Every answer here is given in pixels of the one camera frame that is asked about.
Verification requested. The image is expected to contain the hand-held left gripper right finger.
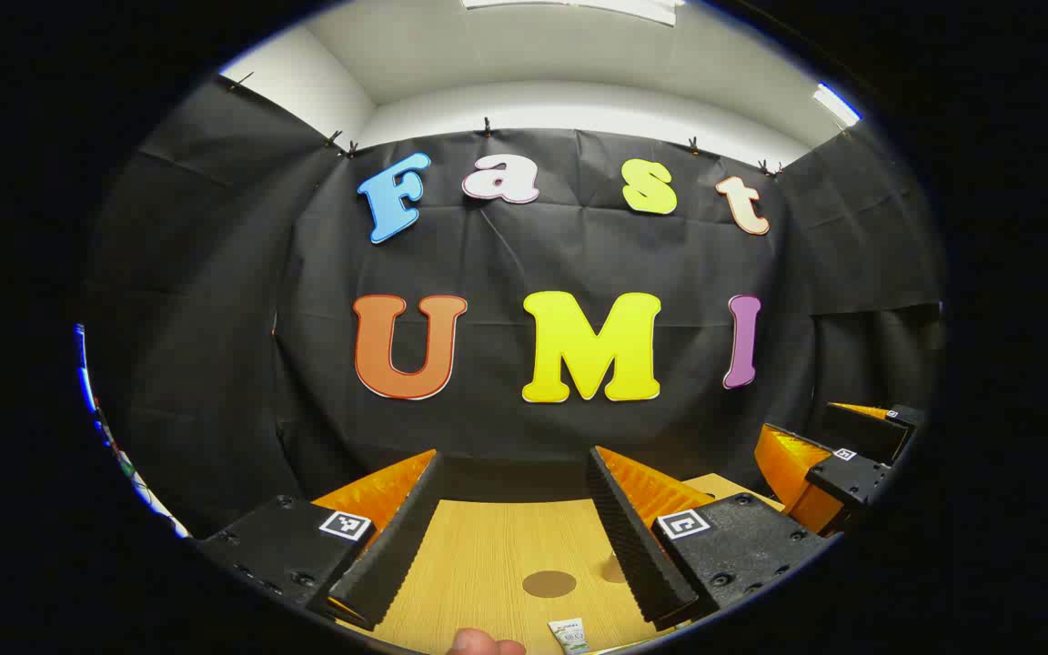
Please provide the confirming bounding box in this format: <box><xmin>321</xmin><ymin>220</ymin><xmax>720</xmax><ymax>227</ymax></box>
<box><xmin>586</xmin><ymin>445</ymin><xmax>834</xmax><ymax>632</ymax></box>

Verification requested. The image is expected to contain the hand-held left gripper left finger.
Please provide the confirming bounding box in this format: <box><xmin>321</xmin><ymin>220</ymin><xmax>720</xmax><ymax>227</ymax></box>
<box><xmin>199</xmin><ymin>448</ymin><xmax>446</xmax><ymax>631</ymax></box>

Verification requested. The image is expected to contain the round brown coaster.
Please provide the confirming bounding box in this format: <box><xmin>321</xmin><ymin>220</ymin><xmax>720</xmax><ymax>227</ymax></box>
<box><xmin>522</xmin><ymin>570</ymin><xmax>578</xmax><ymax>599</ymax></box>

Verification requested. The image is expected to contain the white toothpaste tube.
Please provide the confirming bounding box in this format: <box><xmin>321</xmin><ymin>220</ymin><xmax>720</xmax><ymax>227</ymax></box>
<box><xmin>549</xmin><ymin>618</ymin><xmax>590</xmax><ymax>654</ymax></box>

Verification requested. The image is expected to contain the wooden desktop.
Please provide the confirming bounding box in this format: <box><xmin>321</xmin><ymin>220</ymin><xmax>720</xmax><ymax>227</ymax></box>
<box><xmin>338</xmin><ymin>472</ymin><xmax>787</xmax><ymax>655</ymax></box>

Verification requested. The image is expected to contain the black backdrop cloth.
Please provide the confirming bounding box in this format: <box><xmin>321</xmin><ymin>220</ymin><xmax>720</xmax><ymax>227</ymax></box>
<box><xmin>83</xmin><ymin>73</ymin><xmax>948</xmax><ymax>542</ymax></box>

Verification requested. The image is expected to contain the ceiling light panel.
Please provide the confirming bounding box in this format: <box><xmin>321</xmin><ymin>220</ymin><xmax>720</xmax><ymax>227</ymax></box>
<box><xmin>462</xmin><ymin>0</ymin><xmax>684</xmax><ymax>26</ymax></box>
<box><xmin>813</xmin><ymin>82</ymin><xmax>863</xmax><ymax>128</ymax></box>

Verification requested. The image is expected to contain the row of black cloth clips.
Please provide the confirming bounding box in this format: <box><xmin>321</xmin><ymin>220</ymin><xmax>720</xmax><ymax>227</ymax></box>
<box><xmin>228</xmin><ymin>73</ymin><xmax>784</xmax><ymax>178</ymax></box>

